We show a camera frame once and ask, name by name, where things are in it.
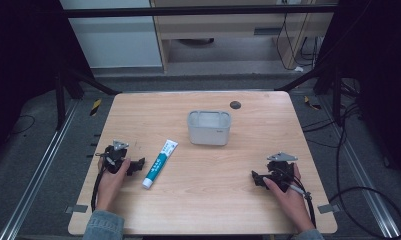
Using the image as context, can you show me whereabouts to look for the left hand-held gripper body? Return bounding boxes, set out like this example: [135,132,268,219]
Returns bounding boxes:
[102,139,132,175]

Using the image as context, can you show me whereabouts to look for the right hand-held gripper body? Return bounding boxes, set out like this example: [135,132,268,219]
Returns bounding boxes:
[266,152,299,194]

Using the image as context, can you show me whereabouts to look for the white and teal toothpaste tube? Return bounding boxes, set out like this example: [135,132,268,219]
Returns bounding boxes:
[141,139,179,190]

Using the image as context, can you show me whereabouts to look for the grey plastic basket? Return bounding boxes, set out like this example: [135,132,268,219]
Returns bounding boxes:
[186,109,233,147]

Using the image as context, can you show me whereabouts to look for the person's left hand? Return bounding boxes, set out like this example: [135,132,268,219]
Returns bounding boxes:
[95,157,132,212]

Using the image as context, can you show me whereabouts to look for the person's right hand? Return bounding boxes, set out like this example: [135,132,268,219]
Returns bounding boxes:
[262,162,316,233]

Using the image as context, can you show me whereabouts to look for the yellow and black tape strip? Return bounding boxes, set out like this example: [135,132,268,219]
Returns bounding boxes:
[89,98,103,117]
[303,95,322,111]

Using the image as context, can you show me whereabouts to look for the black metal stand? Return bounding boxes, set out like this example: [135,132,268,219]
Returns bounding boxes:
[53,63,122,132]
[273,61,345,127]

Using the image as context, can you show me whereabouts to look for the white cabinet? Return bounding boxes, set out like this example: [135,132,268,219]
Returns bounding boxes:
[58,0,164,70]

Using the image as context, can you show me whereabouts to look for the dark curtain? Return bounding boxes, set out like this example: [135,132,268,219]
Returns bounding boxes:
[316,0,401,188]
[0,0,94,164]

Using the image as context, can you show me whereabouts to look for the light wooden desk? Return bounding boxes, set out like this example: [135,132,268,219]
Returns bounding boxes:
[149,0,336,73]

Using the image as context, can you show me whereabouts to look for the right hand-held gripper cable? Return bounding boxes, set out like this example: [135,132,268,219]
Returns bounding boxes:
[287,182,318,230]

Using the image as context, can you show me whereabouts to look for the hand-held gripper cable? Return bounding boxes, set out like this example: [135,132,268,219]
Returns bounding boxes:
[90,165,108,213]
[287,182,318,230]

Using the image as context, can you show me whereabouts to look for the left hand-held gripper cable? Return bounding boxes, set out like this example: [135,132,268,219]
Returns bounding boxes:
[90,165,108,213]

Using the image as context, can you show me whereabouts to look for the black floor cable loop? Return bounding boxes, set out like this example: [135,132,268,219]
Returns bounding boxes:
[301,99,401,240]

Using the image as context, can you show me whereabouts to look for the grey table bracket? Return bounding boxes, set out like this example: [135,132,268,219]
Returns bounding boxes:
[317,203,341,215]
[64,204,89,215]

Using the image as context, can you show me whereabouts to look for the metal floor rail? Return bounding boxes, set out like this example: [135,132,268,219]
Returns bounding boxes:
[320,95,401,240]
[0,99,80,240]

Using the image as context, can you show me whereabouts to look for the thin black floor cable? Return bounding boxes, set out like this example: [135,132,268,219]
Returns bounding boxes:
[8,114,36,136]

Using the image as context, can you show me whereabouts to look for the black hanging cables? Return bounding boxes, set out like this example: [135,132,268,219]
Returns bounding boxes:
[275,12,319,72]

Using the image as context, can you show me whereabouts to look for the black horizontal frame bar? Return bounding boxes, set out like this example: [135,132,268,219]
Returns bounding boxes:
[61,3,340,19]

